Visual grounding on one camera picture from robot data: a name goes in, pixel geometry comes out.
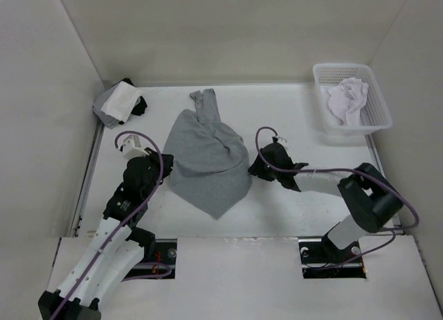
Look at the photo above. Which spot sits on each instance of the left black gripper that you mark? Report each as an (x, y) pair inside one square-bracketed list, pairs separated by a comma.
[(167, 160)]

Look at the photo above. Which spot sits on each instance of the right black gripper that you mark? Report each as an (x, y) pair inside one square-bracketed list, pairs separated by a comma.
[(257, 169)]

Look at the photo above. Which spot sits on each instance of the grey tank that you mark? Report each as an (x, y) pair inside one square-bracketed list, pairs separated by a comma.
[(108, 121), (210, 169)]

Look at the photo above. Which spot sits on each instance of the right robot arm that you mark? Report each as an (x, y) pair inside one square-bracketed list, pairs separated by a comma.
[(371, 201)]

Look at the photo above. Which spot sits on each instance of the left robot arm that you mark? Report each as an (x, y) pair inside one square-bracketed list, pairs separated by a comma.
[(117, 246)]

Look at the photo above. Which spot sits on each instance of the folded grey tank top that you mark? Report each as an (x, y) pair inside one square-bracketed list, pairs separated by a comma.
[(108, 121)]

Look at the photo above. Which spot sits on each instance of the folded white tank top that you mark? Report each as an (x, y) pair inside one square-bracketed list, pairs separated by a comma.
[(122, 101)]

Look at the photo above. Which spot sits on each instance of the white tank top in basket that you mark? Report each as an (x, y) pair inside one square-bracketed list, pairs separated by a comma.
[(347, 99)]

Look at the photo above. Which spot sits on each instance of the white plastic basket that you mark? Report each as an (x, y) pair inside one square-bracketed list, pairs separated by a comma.
[(374, 115)]

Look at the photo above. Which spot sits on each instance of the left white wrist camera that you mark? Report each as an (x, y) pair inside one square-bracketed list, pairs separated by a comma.
[(131, 147)]

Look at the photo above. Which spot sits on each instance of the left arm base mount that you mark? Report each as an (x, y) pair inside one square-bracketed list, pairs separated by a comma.
[(160, 263)]

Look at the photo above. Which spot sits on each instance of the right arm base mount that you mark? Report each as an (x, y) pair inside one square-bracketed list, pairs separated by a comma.
[(320, 262)]

